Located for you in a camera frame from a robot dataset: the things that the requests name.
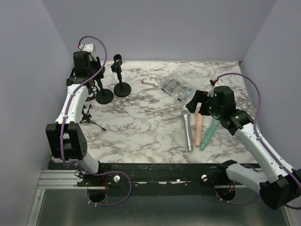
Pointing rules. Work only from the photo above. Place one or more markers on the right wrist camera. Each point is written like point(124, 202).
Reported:
point(214, 83)

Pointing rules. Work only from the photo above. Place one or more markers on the black round base stand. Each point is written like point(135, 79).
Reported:
point(121, 89)

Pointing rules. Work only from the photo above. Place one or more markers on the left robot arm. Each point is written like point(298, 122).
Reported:
point(66, 139)

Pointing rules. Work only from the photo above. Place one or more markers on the peach pink microphone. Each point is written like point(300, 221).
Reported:
point(198, 128)

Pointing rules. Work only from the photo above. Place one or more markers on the black clip microphone stand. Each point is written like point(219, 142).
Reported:
point(103, 96)

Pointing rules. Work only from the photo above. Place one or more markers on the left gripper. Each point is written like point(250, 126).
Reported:
point(96, 64)

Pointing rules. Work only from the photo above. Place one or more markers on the black shock mount tripod stand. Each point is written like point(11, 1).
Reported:
point(86, 116)

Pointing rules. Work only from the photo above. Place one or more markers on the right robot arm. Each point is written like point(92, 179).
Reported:
point(278, 183)

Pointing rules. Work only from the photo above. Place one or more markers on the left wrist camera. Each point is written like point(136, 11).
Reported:
point(88, 48)

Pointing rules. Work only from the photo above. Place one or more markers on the grey silver microphone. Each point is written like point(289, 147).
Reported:
point(185, 115)

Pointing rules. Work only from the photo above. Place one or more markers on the white plastic faucet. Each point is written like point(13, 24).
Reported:
point(150, 81)

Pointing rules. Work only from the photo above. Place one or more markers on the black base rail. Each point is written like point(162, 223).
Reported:
point(118, 174)

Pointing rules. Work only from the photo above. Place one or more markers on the clear screw organizer box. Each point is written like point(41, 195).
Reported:
point(177, 87)

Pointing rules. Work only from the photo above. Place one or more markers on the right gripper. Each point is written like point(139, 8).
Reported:
point(201, 96)

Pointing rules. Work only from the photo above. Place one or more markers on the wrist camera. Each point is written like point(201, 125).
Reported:
point(214, 83)
point(88, 48)

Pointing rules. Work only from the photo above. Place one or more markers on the mint green microphone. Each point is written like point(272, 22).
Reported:
point(213, 127)

